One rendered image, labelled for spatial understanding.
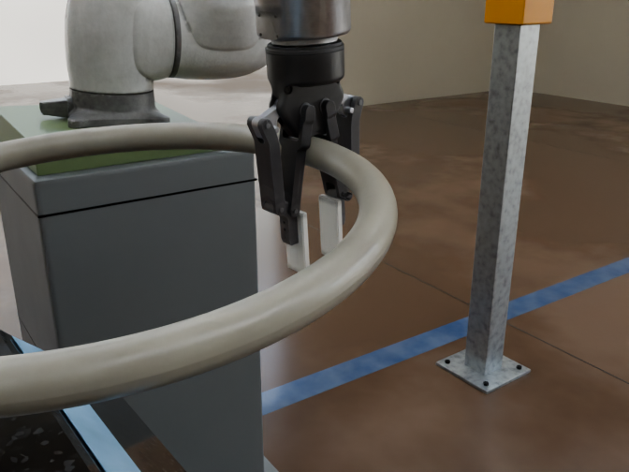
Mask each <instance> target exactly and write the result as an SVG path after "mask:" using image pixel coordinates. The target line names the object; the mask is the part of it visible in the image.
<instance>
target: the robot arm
mask: <svg viewBox="0 0 629 472"><path fill-rule="evenodd" d="M350 29H351V7H350V0H67V4H66V14H65V50H66V67H67V73H68V79H69V95H68V96H65V97H61V98H55V99H48V100H42V101H39V102H40V103H39V109H40V112H41V113H40V114H42V115H49V116H57V117H65V118H67V125H68V127H70V128H88V127H102V126H112V125H134V124H151V123H170V119H169V117H168V116H166V115H165V114H163V113H161V112H160V111H159V110H158V109H157V107H156V106H155V102H154V81H159V80H163V79H165V78H177V79H185V80H222V79H233V78H238V77H242V76H245V75H248V74H251V73H253V72H256V71H258V70H259V69H261V68H262V67H264V66H267V76H268V80H269V82H270V84H271V90H272V92H271V100H270V103H269V108H268V109H267V110H266V111H264V112H263V113H262V114H260V115H259V116H254V115H251V116H249V117H248V119H247V126H248V128H249V130H250V132H251V134H252V136H253V139H254V142H255V150H256V166H257V174H258V182H259V191H260V199H261V207H262V209H263V210H265V211H268V212H270V213H272V214H277V215H279V216H280V227H281V238H282V241H283V242H284V243H286V252H287V265H288V268H290V269H292V270H294V271H296V272H300V271H301V270H303V269H305V268H306V267H308V266H309V265H310V260H309V244H308V227H307V213H305V212H303V211H301V210H300V201H301V192H302V184H303V174H304V166H305V157H306V151H307V150H308V149H309V148H310V145H311V137H312V136H314V137H317V138H320V139H323V140H328V141H331V142H334V143H336V144H339V145H341V146H343V147H345V148H347V149H349V150H351V151H353V152H355V153H356V154H358V155H359V119H360V115H361V112H362V108H363V103H364V100H363V98H362V97H361V96H352V95H347V94H344V90H343V88H342V86H341V84H340V80H341V79H342V78H343V77H344V43H343V42H342V41H341V40H340V39H339V38H338V37H339V36H343V35H345V34H348V32H349V31H350ZM277 122H278V123H279V124H280V136H279V140H278V136H277V133H278V132H279V127H278V126H277ZM293 137H294V138H297V139H294V138H293ZM279 142H280V144H281V146H282V150H281V153H280V144H279ZM320 173H321V178H322V182H323V186H324V190H325V193H326V194H327V195H325V194H321V195H319V197H318V198H319V217H320V237H321V253H322V254H323V255H326V254H327V253H328V252H329V251H330V250H331V249H332V248H334V247H335V246H336V245H337V244H338V243H339V242H340V241H341V240H342V239H343V225H344V222H345V205H344V201H345V200H346V201H349V200H351V199H352V197H353V193H351V192H349V191H350V189H349V188H348V187H347V186H346V185H345V184H343V183H342V182H340V181H339V180H337V179H335V178H334V177H332V176H330V175H328V174H326V173H325V172H323V171H320Z"/></svg>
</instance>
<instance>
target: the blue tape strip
mask: <svg viewBox="0 0 629 472"><path fill-rule="evenodd" d="M12 338H13V339H14V340H15V342H16V343H17V345H18V346H19V348H20V349H21V351H22V352H23V354H25V353H33V352H39V351H44V350H42V349H40V348H38V347H34V346H32V345H30V344H28V343H26V342H24V341H22V340H20V339H18V338H16V337H14V336H12ZM63 410H64V412H65V413H66V415H67V417H68V418H69V419H70V421H71V422H72V424H73V425H74V427H75V428H76V430H77V431H78V432H79V434H80V436H81V437H82V439H83V440H84V441H85V443H86V444H87V446H88V447H89V449H90V450H91V452H92V453H93V454H94V456H95V458H96V459H97V460H98V462H99V463H100V464H101V465H102V467H103V468H104V470H105V471H106V472H140V470H139V469H138V467H137V466H136V465H135V463H134V462H133V461H132V459H131V458H130V457H129V456H128V454H127V453H126V452H125V450H124V449H123V447H122V446H121V445H120V444H119V442H118V441H117V440H116V438H115V437H114V436H113V434H112V433H111V432H110V430H109V429H108V428H107V426H106V425H105V424H104V422H103V421H102V420H101V419H100V418H99V417H98V416H97V414H96V413H95V411H94V410H93V409H92V407H91V406H90V405H86V406H77V407H71V408H67V409H63Z"/></svg>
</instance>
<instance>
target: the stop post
mask: <svg viewBox="0 0 629 472"><path fill-rule="evenodd" d="M553 7H554V0H486V8H485V20H484V22H485V23H496V24H495V29H494V40H493V50H492V60H491V71H490V90H489V101H488V111H487V122H486V133H485V143H484V154H483V164H482V174H481V185H480V195H479V205H478V216H477V226H476V236H475V256H474V268H473V278H472V288H471V299H470V309H469V319H468V330H467V340H466V349H464V350H462V351H460V352H458V353H455V354H453V355H451V356H448V357H446V358H444V359H442V360H440V361H437V362H436V365H438V366H439V367H441V368H443V369H444V370H446V371H448V372H449V373H450V374H452V375H454V376H456V377H458V378H460V379H461V380H463V381H465V382H466V383H468V384H470V385H471V386H473V387H475V388H477V389H478V390H480V391H482V392H484V393H486V394H488V393H490V392H492V391H495V390H497V389H499V388H501V387H502V386H504V385H506V384H508V383H510V382H512V381H514V380H516V379H518V378H520V377H522V376H524V375H526V374H528V373H530V372H531V369H529V368H527V367H525V366H523V365H521V364H519V363H517V362H515V361H513V360H511V359H509V358H507V357H506V356H504V355H503V352H504V344H505V328H506V320H507V311H508V303H509V294H510V287H511V278H512V270H513V261H514V253H515V244H516V236H517V228H518V220H519V204H520V195H521V187H522V178H523V170H524V162H525V154H526V145H527V137H528V128H529V120H530V111H531V104H532V95H533V87H534V71H535V62H536V54H537V45H538V38H539V29H540V24H548V23H551V22H552V14H553Z"/></svg>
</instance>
